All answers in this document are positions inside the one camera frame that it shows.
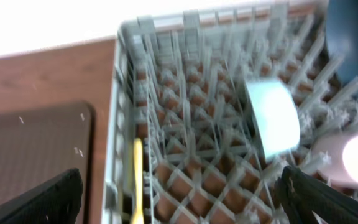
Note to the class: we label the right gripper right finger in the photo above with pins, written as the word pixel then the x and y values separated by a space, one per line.
pixel 303 197

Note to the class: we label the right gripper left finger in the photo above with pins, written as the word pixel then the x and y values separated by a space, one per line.
pixel 57 200

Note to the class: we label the white pink cup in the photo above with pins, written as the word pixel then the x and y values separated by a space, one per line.
pixel 342 167

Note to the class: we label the yellow plastic spoon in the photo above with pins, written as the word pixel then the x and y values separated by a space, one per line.
pixel 138 214

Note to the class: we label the light blue rice bowl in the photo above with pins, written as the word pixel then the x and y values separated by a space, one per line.
pixel 274 116

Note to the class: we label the dark blue plate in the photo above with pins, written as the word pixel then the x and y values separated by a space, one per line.
pixel 342 36

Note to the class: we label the grey dishwasher rack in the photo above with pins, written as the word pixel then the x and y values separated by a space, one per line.
pixel 179 87

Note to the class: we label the dark brown serving tray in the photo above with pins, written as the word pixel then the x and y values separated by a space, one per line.
pixel 37 145

